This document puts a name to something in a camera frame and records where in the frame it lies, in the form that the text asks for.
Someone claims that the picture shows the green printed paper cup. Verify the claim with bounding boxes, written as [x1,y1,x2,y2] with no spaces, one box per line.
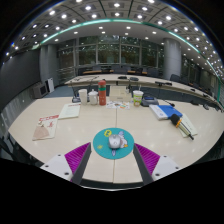
[132,90,145,107]

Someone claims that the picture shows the dark office chairs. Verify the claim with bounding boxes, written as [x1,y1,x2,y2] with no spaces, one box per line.
[76,64,218,111]

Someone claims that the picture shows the black grey desk device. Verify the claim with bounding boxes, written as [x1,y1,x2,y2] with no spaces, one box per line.
[140,95,160,108]

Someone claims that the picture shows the red printed paper sheet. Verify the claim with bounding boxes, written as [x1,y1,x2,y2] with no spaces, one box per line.
[32,114,60,142]

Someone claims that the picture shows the teal round printed mouse pad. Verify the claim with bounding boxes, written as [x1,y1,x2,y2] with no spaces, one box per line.
[92,127,135,161]

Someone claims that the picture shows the grey white floor appliance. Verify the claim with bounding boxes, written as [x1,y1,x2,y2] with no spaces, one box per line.
[32,82,49,99]

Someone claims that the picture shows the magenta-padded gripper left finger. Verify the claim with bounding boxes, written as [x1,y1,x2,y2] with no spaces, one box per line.
[39,142,93,186]

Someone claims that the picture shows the black foam-tipped grey microphone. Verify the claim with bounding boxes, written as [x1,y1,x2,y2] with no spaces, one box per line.
[170,113,195,141]

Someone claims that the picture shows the silver computer mouse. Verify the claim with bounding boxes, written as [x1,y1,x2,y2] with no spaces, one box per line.
[108,133,122,150]

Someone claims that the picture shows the white plastic cup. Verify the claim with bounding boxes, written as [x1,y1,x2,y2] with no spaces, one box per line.
[78,88,88,106]

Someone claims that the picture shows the blue and white book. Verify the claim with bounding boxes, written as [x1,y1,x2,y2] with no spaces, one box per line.
[148,104,184,121]

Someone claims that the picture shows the beige cardboard box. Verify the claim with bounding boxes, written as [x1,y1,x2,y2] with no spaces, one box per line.
[108,85,133,103]

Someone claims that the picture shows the red drink bottle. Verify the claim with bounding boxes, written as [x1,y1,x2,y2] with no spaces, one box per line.
[97,79,108,107]

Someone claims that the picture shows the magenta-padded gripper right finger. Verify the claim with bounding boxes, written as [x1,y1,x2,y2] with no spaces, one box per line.
[132,142,183,186]

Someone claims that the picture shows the ceiling lights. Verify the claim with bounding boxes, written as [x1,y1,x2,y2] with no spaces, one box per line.
[4,0,222,68]

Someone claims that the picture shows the colourful printed leaflet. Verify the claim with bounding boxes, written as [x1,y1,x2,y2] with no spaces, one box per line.
[105,100,131,110]

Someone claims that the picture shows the white paper booklet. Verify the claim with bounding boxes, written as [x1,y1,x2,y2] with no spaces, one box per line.
[58,102,82,120]

